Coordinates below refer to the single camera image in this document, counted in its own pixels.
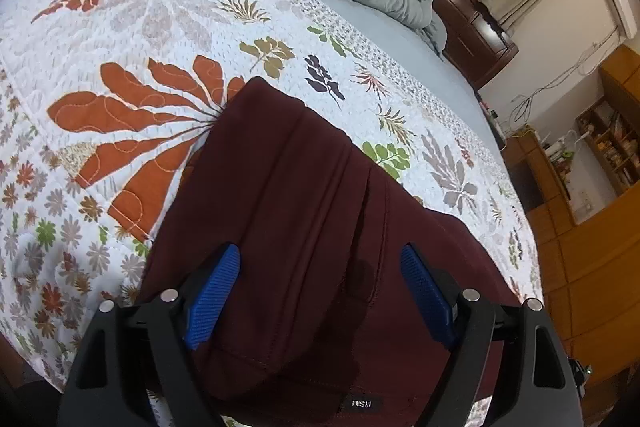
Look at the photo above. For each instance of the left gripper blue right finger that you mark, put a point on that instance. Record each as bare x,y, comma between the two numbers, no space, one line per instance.
537,383

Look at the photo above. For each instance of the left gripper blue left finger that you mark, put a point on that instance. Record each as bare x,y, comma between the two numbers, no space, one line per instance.
128,352

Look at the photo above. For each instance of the maroon pants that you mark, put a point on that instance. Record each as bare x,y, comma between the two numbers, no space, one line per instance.
320,328

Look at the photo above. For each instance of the wooden wardrobe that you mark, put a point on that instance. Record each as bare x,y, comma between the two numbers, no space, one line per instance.
590,281

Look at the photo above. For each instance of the wooden desk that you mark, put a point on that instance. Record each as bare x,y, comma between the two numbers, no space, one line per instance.
539,188

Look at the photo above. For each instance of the floral white quilt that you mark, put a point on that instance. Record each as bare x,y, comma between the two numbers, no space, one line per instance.
106,104

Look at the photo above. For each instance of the dark wooden headboard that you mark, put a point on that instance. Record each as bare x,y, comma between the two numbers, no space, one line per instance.
476,43

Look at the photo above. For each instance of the light blue bed sheet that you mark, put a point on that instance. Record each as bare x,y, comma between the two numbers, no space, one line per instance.
409,51

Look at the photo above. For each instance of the wooden wall shelf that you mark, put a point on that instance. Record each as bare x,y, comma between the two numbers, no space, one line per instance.
613,142

